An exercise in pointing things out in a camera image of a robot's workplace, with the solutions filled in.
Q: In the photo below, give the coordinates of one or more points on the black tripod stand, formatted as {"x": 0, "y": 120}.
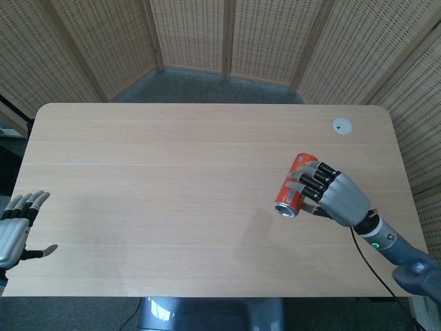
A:
{"x": 15, "y": 110}

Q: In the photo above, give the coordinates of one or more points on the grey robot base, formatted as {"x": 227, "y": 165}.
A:
{"x": 210, "y": 313}

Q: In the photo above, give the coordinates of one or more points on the orange soda can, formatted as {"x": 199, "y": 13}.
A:
{"x": 293, "y": 193}

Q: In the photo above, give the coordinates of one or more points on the woven bamboo folding screen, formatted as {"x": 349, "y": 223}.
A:
{"x": 220, "y": 45}

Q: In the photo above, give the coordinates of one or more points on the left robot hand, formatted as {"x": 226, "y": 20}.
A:
{"x": 15, "y": 227}

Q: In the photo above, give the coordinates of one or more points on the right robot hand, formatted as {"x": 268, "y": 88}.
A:
{"x": 339, "y": 200}

